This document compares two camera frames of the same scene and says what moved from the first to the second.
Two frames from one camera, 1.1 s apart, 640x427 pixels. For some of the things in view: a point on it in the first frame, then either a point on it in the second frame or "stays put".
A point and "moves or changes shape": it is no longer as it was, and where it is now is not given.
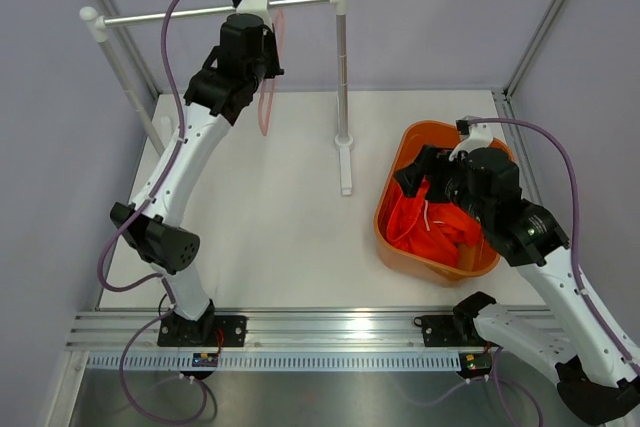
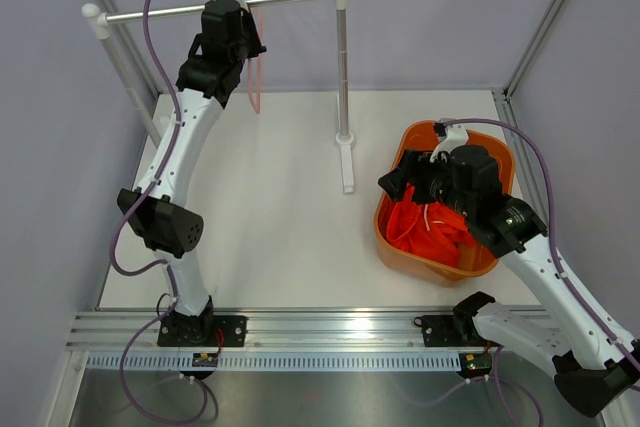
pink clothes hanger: [281, 24] moves or changes shape
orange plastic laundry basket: [397, 151] stays put
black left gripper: [268, 41] -> [255, 47]
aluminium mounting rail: [266, 332] stays put
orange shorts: [431, 230] stays put
